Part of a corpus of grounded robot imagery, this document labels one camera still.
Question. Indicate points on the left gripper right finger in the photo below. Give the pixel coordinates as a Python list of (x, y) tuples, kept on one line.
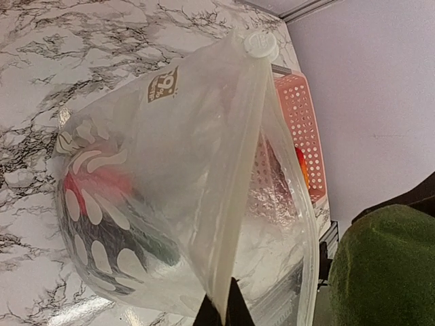
[(237, 311)]

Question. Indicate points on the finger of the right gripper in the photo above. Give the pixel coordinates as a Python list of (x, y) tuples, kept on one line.
[(420, 198)]

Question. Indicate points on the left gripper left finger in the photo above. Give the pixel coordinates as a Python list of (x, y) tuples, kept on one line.
[(207, 314)]

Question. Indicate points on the green pepper toy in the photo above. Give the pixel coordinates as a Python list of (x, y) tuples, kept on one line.
[(383, 270)]

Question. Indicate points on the purple eggplant toy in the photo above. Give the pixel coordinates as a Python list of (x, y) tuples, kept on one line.
[(111, 253)]

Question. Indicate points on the clear zip top bag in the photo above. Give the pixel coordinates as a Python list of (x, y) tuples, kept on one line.
[(191, 131)]

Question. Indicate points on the pink plastic basket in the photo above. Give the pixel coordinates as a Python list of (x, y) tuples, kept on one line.
[(294, 97)]

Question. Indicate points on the red tomato toy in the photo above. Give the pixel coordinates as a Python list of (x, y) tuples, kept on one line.
[(94, 185)]

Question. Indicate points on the orange red mango toy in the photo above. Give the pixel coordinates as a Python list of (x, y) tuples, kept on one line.
[(303, 165)]

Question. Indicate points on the right aluminium frame post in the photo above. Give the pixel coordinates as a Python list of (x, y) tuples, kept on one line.
[(305, 9)]

